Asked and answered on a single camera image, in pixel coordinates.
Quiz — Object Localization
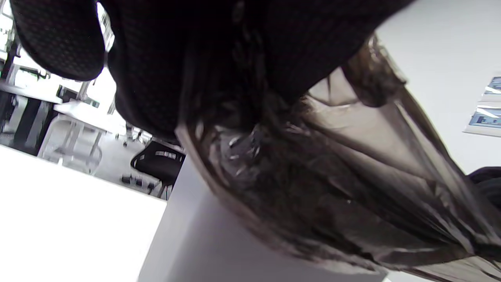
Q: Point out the person's right hand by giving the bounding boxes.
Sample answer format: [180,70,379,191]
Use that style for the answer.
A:
[468,166,501,206]

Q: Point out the person's left hand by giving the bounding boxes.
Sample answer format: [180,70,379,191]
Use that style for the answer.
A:
[10,0,411,141]

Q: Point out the grey translucent garbage bag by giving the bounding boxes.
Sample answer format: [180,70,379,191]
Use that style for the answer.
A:
[174,33,501,282]

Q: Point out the grey plastic trash bin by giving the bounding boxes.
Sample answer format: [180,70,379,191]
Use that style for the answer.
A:
[137,155,389,282]

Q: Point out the black office chair chrome base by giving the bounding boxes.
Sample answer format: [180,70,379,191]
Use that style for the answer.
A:
[130,140,187,198]

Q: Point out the white wire rolling cart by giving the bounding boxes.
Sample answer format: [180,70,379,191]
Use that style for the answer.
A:
[37,114,105,175]

